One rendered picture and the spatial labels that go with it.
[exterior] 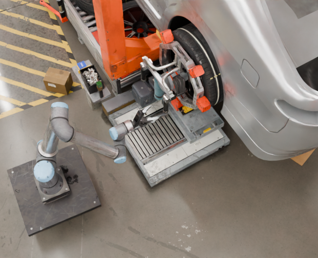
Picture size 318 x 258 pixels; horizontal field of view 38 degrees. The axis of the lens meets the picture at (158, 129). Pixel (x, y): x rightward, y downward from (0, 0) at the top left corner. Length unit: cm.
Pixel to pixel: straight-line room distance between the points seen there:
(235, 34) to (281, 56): 33
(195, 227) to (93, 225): 86
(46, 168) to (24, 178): 43
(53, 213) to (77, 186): 29
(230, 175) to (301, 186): 63
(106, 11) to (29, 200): 160
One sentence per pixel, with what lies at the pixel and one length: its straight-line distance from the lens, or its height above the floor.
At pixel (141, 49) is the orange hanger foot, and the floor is 73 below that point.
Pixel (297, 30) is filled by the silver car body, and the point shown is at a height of 99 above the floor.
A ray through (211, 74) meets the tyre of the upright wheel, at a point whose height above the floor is 107.
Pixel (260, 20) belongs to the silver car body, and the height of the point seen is 174.
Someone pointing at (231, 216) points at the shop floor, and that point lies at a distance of 409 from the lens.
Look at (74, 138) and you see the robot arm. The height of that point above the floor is 107.
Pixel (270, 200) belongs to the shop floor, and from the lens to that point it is 420.
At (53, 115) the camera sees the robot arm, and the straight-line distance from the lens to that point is 316.
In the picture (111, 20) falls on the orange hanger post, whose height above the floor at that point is 125.
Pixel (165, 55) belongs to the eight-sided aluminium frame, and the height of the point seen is 82.
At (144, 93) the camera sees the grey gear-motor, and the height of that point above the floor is 40.
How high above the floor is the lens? 384
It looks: 61 degrees down
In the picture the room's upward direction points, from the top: 1 degrees clockwise
